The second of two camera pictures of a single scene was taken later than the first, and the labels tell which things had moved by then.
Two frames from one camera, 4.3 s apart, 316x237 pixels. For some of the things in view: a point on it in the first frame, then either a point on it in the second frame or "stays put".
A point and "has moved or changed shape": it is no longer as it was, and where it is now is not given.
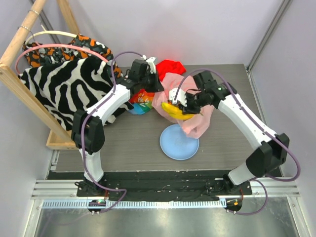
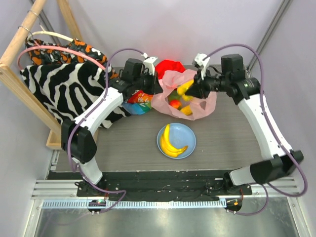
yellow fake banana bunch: [174, 111] -> [166, 146]
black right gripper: [188, 104] -> [201, 84]
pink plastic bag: [196, 127] has moved or changed shape
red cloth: [169, 66] stays put
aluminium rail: [62, 193] stays put
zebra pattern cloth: [67, 86] stays put
